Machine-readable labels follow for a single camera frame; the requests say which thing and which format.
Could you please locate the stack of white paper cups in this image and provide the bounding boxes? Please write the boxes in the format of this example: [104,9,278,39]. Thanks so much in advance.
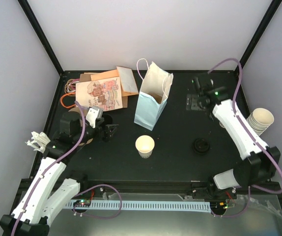
[246,108,275,136]

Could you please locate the brown cardboard sleeve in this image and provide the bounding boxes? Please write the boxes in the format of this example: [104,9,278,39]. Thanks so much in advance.
[79,72,95,83]

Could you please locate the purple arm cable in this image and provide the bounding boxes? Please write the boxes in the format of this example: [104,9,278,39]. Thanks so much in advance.
[207,58,282,219]
[9,100,122,236]

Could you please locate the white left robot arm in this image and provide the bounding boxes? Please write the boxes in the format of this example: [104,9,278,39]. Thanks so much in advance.
[0,108,118,236]

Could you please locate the rubber bands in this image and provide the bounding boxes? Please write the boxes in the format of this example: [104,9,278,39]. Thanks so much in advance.
[60,79,80,109]

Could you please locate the brown pulp cup carrier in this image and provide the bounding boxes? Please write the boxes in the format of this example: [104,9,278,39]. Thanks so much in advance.
[68,107,93,146]

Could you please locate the white plastic cutlery pile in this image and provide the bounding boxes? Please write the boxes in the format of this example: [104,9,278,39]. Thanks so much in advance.
[26,131,51,153]

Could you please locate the black coffee cup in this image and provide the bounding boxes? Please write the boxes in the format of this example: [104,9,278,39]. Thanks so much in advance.
[102,114,113,125]

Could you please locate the light blue cable duct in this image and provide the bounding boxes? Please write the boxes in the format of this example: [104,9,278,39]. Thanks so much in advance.
[63,200,211,213]

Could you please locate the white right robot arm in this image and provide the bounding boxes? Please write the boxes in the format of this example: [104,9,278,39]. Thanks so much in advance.
[187,74,281,198]

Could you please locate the light blue paper bag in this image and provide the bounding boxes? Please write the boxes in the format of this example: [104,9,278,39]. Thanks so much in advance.
[134,62,173,131]

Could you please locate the illustrated greeting card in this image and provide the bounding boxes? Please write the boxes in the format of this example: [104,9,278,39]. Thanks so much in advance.
[75,77,123,112]

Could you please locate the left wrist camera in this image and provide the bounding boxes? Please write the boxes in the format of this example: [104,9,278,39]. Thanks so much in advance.
[85,106,103,128]

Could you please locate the black cup lid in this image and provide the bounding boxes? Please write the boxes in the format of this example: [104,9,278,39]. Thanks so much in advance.
[192,138,210,155]

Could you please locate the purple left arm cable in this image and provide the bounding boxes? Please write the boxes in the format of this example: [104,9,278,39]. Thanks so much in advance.
[9,100,122,236]

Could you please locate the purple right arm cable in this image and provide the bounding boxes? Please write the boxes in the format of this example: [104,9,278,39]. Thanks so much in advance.
[207,58,282,219]

